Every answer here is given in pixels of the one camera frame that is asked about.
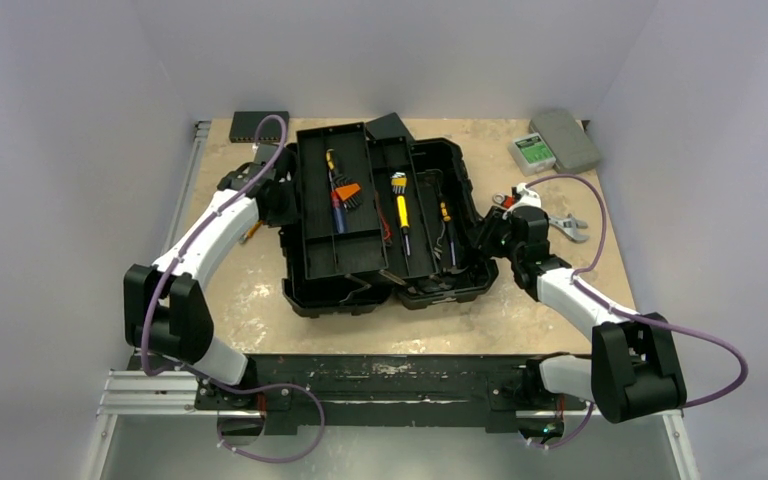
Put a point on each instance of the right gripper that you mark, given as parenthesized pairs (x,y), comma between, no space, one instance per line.
(492,229)

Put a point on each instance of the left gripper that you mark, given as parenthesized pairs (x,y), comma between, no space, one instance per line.
(290,215)

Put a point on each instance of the yellow handled pliers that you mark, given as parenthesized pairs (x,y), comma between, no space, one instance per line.
(446,218)

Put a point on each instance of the small claw hammer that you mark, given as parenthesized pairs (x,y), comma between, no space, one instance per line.
(446,249)

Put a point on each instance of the yellow black screwdriver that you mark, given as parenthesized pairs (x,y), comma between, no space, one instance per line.
(331,162)

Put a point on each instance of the orange hex key set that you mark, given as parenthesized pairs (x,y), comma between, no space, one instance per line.
(348,191)

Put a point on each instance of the yellow handled screwdriver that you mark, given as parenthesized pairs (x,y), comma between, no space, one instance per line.
(404,224)

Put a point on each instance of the black plastic toolbox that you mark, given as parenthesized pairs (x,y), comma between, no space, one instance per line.
(354,273)

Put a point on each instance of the yellow hex key set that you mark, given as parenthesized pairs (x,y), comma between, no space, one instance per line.
(398,182)

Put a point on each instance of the blue red screwdriver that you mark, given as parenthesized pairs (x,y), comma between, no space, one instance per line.
(339,214)

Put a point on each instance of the red black utility knife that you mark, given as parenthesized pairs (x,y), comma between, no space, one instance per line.
(387,231)

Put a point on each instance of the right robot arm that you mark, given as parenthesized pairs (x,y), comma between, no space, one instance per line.
(632,369)

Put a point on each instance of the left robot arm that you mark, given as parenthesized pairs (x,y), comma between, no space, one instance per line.
(166,312)

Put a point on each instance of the yellow utility knife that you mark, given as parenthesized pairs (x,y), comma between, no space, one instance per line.
(250,232)

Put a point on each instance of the green white small box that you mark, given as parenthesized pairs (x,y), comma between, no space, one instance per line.
(531,154)

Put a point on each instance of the grey plastic case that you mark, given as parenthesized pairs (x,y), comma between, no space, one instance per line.
(573,150)

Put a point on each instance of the flat black rectangular box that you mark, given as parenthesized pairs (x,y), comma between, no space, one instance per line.
(388,126)

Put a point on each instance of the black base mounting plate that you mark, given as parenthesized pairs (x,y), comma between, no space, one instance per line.
(457,391)

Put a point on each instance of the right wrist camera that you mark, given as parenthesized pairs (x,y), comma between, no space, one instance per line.
(525,196)

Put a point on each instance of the black network switch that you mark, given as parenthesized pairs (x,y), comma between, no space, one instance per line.
(244,125)

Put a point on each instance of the aluminium frame rail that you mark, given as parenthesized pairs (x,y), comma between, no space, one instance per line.
(176,167)

